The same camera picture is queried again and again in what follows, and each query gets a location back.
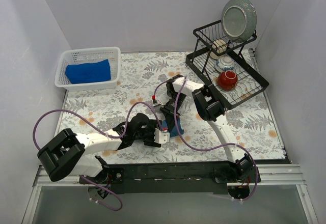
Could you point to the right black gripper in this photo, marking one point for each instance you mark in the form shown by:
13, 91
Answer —
170, 111

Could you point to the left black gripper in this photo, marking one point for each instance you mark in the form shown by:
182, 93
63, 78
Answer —
152, 134

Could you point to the teal blue t shirt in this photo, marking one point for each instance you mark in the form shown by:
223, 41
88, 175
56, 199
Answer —
172, 127

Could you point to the black wire dish rack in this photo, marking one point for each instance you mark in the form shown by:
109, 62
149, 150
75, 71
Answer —
250, 82

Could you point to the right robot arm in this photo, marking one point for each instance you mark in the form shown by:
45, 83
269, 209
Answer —
211, 110

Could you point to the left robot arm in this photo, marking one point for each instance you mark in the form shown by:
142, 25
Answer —
75, 154

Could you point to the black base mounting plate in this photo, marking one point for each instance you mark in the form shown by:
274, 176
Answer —
211, 176

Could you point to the red bowl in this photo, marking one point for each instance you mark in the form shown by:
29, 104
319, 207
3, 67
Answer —
227, 80

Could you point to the blue white porcelain bowl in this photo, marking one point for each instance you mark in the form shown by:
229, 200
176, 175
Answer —
224, 63

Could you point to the white plastic basket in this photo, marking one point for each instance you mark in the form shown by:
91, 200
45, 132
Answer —
89, 55

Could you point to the cream ceramic cup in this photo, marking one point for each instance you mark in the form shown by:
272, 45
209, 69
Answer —
219, 46

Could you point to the bright blue t shirt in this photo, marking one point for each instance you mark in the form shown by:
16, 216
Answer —
89, 72

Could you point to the grey green plate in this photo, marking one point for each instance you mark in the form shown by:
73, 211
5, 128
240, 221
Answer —
239, 20

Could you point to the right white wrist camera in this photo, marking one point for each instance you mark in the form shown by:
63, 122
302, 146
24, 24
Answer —
156, 102

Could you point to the aluminium frame rail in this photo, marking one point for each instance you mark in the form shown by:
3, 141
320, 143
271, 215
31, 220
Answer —
270, 174

